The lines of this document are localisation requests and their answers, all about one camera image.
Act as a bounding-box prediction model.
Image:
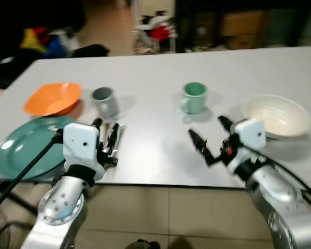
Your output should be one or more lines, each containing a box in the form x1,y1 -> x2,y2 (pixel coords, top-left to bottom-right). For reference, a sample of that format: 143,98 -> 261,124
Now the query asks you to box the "brown cardboard box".
221,10 -> 268,38

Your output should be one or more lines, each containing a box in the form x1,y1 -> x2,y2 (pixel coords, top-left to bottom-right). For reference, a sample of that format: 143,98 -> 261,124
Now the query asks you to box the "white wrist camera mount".
232,118 -> 267,157
62,123 -> 106,182

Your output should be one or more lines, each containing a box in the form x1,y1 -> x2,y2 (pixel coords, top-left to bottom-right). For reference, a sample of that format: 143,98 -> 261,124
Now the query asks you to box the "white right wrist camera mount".
232,118 -> 267,157

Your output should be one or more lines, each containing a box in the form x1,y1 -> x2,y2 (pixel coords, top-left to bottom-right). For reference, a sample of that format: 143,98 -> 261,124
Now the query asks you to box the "orange bowl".
23,82 -> 82,117

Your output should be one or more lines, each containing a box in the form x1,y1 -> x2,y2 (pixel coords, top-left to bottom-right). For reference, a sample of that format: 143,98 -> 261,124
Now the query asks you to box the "yellow toy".
20,28 -> 46,53

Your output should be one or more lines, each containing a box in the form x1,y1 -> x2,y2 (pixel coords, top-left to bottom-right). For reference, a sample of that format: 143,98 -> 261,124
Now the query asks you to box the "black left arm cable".
0,129 -> 64,219

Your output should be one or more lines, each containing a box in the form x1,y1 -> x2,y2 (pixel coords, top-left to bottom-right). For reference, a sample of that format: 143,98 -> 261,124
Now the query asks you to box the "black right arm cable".
244,141 -> 311,214

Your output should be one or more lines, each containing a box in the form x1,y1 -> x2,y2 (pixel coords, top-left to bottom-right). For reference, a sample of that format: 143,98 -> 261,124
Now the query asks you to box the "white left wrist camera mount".
62,123 -> 106,182

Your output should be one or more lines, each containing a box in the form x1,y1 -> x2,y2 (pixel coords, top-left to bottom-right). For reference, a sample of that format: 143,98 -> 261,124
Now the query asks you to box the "blue toy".
44,35 -> 69,59

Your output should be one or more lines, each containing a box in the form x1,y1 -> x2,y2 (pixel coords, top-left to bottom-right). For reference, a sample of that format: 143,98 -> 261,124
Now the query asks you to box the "black bag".
72,44 -> 111,58

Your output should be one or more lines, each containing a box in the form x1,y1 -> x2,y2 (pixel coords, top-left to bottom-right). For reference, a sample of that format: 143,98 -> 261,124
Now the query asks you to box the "black shelf unit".
174,0 -> 311,53

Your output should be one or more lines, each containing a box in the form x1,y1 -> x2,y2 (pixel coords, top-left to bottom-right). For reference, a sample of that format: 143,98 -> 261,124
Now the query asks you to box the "silver fork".
113,123 -> 126,155

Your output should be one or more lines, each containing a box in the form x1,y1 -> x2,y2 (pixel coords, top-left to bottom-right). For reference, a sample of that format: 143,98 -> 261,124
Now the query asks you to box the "teal plate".
0,116 -> 78,182

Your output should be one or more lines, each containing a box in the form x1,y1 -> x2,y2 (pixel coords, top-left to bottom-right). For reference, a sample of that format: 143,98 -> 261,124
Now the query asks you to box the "white bowl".
241,94 -> 311,140

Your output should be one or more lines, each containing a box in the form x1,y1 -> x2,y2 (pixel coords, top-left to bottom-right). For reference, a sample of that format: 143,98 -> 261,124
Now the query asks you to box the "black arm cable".
0,129 -> 64,219
244,141 -> 311,214

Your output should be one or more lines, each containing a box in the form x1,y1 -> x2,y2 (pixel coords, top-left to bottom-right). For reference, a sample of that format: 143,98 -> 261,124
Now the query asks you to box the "red cloth item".
149,25 -> 173,42

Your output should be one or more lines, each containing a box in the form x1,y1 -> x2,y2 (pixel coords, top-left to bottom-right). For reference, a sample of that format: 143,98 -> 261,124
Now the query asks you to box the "grey mug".
90,87 -> 120,118

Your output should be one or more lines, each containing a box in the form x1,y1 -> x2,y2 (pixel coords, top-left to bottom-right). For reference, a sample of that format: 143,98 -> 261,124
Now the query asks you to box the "black mesh chair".
0,206 -> 22,249

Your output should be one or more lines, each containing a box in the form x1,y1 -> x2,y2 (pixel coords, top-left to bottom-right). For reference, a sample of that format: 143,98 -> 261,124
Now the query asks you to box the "green mug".
179,82 -> 209,115

